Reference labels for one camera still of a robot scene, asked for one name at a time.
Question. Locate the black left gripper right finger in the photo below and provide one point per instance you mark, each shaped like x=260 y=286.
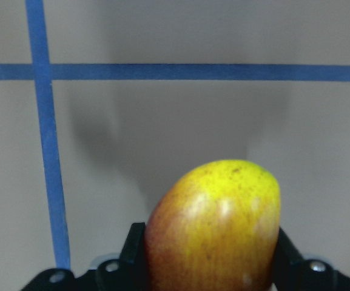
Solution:
x=291 y=271

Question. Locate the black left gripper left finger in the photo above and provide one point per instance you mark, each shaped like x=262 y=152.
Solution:
x=123 y=273

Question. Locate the red yellow mango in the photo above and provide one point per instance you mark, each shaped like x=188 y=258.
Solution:
x=215 y=229

